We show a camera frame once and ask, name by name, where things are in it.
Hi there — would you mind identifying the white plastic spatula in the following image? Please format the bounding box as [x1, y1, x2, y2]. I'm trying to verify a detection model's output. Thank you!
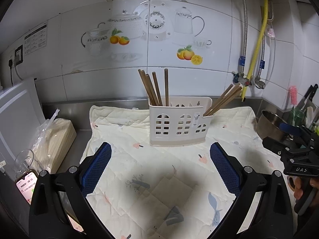
[305, 106, 316, 128]

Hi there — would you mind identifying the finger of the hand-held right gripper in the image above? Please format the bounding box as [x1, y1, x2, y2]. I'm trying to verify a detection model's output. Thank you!
[262, 136, 294, 155]
[279, 122, 307, 136]

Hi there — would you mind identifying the white cutting board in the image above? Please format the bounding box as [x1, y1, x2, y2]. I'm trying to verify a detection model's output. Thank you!
[0, 77, 47, 180]

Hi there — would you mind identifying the beige plastic chopstick holder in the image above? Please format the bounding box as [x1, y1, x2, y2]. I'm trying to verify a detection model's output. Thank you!
[149, 97, 213, 147]

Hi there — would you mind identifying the braided metal hose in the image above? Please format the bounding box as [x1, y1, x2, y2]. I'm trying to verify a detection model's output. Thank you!
[235, 0, 250, 76]
[258, 52, 265, 80]

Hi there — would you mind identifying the green glass bottle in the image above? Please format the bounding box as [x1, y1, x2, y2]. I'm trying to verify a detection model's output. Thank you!
[290, 105, 306, 126]

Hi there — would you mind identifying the brass pipe valve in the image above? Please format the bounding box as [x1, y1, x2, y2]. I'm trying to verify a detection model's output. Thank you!
[254, 77, 267, 89]
[232, 71, 250, 87]

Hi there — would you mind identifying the black handled knife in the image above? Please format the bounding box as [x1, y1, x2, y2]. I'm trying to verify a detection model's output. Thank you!
[298, 84, 319, 110]

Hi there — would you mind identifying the white hose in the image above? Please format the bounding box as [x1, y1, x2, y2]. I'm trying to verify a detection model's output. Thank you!
[266, 21, 278, 86]

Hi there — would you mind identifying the wall power socket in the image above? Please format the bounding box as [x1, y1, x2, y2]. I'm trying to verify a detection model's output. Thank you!
[14, 44, 24, 64]

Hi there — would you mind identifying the stainless steel pot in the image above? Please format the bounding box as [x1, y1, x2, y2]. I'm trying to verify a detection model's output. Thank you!
[257, 110, 294, 143]

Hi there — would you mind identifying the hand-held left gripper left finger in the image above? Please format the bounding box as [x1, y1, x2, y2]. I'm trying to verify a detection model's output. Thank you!
[29, 142, 112, 239]

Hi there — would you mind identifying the clear glass cup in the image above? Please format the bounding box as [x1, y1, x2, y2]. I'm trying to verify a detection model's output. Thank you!
[14, 149, 38, 181]

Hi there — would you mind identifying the yellow gas hose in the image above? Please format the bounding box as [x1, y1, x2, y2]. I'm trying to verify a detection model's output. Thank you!
[241, 0, 270, 103]

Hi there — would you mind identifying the beige stack in plastic bag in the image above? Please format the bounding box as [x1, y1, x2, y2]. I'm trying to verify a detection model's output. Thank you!
[32, 108, 77, 176]

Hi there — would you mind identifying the pink bottle brush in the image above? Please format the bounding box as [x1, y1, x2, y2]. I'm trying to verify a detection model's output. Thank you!
[288, 86, 299, 108]

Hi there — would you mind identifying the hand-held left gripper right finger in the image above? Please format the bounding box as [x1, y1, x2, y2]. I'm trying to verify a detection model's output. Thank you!
[209, 142, 293, 239]

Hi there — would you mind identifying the person's right hand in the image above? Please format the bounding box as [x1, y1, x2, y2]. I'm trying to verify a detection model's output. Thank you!
[287, 177, 303, 200]

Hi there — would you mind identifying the black plug with cable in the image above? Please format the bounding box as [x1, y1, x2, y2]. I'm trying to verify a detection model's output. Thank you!
[7, 58, 24, 87]

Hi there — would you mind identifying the wall notice sticker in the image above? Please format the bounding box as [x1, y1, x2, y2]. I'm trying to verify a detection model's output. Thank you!
[24, 24, 48, 54]

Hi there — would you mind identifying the smartphone with lit screen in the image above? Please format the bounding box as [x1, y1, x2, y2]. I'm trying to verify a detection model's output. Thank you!
[15, 170, 85, 232]

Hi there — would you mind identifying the printed quilted mat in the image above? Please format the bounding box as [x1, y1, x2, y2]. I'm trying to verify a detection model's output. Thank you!
[80, 105, 287, 239]

